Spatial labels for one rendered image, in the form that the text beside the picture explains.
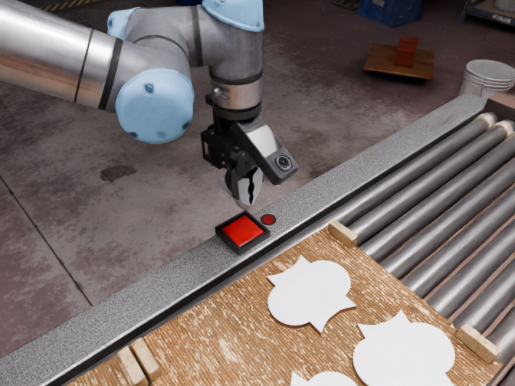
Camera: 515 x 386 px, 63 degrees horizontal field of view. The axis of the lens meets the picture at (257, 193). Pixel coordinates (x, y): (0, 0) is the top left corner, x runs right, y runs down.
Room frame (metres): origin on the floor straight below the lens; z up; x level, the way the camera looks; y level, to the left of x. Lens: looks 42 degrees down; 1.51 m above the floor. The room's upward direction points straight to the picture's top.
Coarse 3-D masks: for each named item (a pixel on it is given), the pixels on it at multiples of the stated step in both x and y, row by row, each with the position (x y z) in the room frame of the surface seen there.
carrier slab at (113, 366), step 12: (108, 360) 0.29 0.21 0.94; (96, 372) 0.27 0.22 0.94; (108, 372) 0.27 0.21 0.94; (120, 372) 0.27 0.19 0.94; (72, 384) 0.25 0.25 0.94; (84, 384) 0.25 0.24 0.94; (96, 384) 0.25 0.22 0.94; (108, 384) 0.25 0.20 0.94; (120, 384) 0.25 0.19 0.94; (132, 384) 0.25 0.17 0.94
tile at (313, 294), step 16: (288, 272) 0.43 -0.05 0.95; (304, 272) 0.43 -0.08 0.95; (320, 272) 0.43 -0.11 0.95; (336, 272) 0.43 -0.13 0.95; (288, 288) 0.40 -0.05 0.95; (304, 288) 0.40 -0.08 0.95; (320, 288) 0.40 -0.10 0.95; (336, 288) 0.40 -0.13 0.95; (272, 304) 0.37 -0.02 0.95; (288, 304) 0.37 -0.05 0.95; (304, 304) 0.37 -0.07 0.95; (320, 304) 0.37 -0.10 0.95; (336, 304) 0.37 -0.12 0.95; (352, 304) 0.37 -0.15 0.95; (288, 320) 0.34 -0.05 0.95; (304, 320) 0.34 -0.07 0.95; (320, 320) 0.34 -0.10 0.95; (320, 336) 0.32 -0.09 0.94
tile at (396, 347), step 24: (384, 336) 0.32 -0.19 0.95; (408, 336) 0.32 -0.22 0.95; (432, 336) 0.32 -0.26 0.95; (360, 360) 0.28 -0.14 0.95; (384, 360) 0.28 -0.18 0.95; (408, 360) 0.28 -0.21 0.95; (432, 360) 0.28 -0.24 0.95; (384, 384) 0.25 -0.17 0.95; (408, 384) 0.25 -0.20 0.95; (432, 384) 0.25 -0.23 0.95
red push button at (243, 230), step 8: (232, 224) 0.56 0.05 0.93; (240, 224) 0.56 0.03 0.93; (248, 224) 0.56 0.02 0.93; (224, 232) 0.54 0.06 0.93; (232, 232) 0.54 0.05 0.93; (240, 232) 0.54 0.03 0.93; (248, 232) 0.54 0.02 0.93; (256, 232) 0.54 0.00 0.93; (240, 240) 0.52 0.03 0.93; (248, 240) 0.52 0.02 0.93
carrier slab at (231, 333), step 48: (336, 240) 0.51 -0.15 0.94; (240, 288) 0.41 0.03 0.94; (384, 288) 0.41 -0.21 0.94; (192, 336) 0.32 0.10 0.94; (240, 336) 0.32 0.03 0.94; (288, 336) 0.32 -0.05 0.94; (336, 336) 0.32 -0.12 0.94; (192, 384) 0.25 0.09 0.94; (240, 384) 0.25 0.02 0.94; (288, 384) 0.25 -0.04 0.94; (480, 384) 0.25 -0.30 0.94
